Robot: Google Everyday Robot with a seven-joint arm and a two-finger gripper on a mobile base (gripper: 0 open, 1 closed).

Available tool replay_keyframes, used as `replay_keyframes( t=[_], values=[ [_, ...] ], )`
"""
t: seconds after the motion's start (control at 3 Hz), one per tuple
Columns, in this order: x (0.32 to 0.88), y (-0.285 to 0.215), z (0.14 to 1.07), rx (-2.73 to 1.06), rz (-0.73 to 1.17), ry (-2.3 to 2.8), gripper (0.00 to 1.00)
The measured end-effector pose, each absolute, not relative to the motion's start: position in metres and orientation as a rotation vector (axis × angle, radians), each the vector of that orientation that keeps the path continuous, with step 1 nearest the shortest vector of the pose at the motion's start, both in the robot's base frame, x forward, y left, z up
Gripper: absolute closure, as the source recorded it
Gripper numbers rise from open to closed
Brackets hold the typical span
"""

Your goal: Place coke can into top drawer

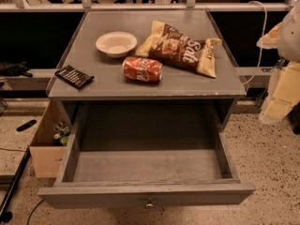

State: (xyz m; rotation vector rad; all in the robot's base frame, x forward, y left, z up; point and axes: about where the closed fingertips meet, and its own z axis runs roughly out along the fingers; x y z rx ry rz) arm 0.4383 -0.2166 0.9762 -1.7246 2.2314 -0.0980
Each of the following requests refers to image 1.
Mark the black marker on floor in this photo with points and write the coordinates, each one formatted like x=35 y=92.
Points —
x=26 y=125

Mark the red coke can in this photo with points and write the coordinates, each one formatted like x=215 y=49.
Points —
x=142 y=69

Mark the black snack bar packet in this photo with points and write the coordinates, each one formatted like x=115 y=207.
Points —
x=73 y=77

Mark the black bag on ledge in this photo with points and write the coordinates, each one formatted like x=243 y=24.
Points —
x=9 y=69

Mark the open grey top drawer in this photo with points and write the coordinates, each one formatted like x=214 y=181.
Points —
x=121 y=155

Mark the cardboard box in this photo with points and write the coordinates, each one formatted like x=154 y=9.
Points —
x=45 y=152

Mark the bottles inside cardboard box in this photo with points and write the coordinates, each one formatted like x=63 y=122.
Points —
x=61 y=133

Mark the white paper bowl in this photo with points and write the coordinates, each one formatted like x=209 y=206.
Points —
x=116 y=44

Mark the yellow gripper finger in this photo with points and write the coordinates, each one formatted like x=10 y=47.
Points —
x=270 y=40
x=283 y=93

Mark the metal drawer knob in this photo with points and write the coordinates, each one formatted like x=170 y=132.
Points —
x=149 y=204

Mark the grey cabinet with top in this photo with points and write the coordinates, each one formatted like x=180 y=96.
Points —
x=176 y=85

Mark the black metal floor rail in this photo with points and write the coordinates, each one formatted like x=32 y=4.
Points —
x=10 y=182

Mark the brown yellow chip bag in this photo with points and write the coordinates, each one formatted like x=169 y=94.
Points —
x=168 y=45

